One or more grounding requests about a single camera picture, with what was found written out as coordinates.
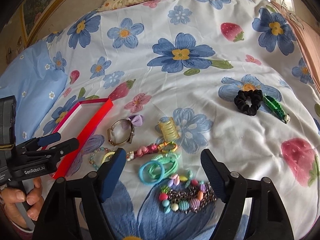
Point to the black scrunchie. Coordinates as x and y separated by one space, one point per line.
248 102

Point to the left hand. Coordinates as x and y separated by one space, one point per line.
34 198

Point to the purple bow hair clip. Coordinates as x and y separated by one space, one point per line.
136 120

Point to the framed wall picture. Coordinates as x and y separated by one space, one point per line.
33 15

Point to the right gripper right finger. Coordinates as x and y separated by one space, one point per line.
268 218

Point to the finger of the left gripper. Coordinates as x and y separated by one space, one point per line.
34 144
55 153

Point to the pink braided keychain charm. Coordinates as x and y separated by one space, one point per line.
163 148

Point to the yellow claw hair clip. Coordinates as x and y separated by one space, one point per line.
169 130

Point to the red jewelry box tray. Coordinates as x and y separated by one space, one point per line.
80 123

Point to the gold wrist watch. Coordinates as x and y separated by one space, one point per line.
121 132

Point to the green hair clip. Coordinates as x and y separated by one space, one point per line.
276 108

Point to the light blue pillow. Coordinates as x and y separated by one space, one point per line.
36 84

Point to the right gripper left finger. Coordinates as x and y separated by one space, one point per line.
58 218

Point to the floral white bed sheet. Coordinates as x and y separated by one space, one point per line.
187 59

